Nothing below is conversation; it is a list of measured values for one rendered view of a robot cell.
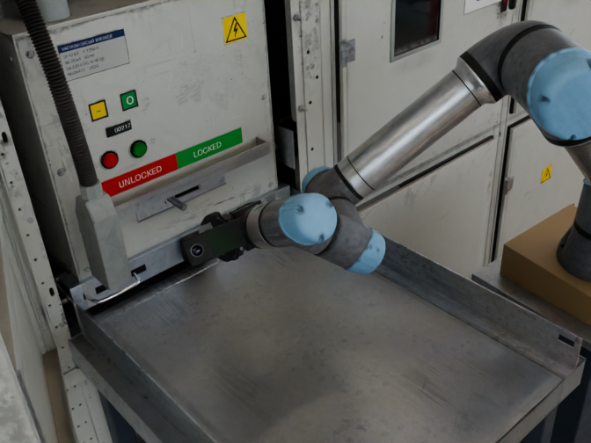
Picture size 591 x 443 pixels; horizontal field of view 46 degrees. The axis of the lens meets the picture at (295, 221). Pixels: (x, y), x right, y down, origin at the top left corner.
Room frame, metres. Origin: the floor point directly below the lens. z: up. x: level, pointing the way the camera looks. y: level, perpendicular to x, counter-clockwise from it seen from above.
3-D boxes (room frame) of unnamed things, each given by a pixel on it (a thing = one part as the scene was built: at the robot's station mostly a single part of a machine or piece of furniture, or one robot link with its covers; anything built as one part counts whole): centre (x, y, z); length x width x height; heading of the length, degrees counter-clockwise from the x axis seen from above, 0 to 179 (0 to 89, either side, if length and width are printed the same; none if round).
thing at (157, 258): (1.22, 0.23, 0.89); 0.54 x 0.05 x 0.06; 129
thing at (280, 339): (0.91, -0.02, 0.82); 0.68 x 0.62 x 0.06; 39
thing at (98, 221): (1.02, 0.34, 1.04); 0.08 x 0.05 x 0.17; 39
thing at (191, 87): (1.21, 0.22, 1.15); 0.48 x 0.01 x 0.48; 129
